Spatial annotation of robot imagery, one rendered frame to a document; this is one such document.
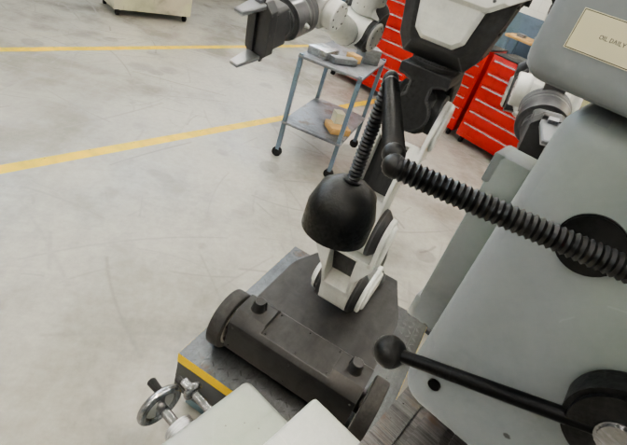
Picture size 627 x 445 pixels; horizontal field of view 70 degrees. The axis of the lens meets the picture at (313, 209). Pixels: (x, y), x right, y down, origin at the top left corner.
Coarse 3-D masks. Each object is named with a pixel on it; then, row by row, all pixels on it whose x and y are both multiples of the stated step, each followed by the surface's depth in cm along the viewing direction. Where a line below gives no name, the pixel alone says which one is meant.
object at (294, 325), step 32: (288, 288) 161; (384, 288) 176; (256, 320) 140; (288, 320) 146; (320, 320) 153; (352, 320) 157; (384, 320) 161; (256, 352) 140; (288, 352) 136; (320, 352) 139; (352, 352) 145; (288, 384) 139; (320, 384) 133; (352, 384) 131
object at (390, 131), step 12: (384, 84) 36; (396, 84) 35; (384, 96) 33; (396, 96) 33; (384, 108) 31; (396, 108) 30; (384, 120) 29; (396, 120) 28; (384, 132) 27; (396, 132) 26; (384, 144) 26; (396, 144) 25; (384, 156) 25
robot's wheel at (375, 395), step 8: (376, 376) 139; (376, 384) 134; (384, 384) 135; (368, 392) 133; (376, 392) 132; (384, 392) 132; (368, 400) 130; (376, 400) 130; (360, 408) 129; (368, 408) 129; (376, 408) 129; (360, 416) 129; (368, 416) 128; (352, 424) 130; (360, 424) 129; (368, 424) 128; (352, 432) 131; (360, 432) 129; (360, 440) 131
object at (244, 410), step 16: (224, 400) 103; (240, 400) 104; (256, 400) 105; (208, 416) 99; (224, 416) 100; (240, 416) 101; (256, 416) 102; (272, 416) 103; (192, 432) 95; (208, 432) 96; (224, 432) 97; (240, 432) 98; (256, 432) 99; (272, 432) 100
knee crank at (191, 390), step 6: (180, 378) 129; (186, 378) 128; (180, 384) 128; (186, 384) 126; (192, 384) 125; (198, 384) 126; (186, 390) 124; (192, 390) 124; (198, 390) 126; (186, 396) 124; (192, 396) 125; (198, 396) 124; (198, 402) 124; (204, 402) 123; (204, 408) 122
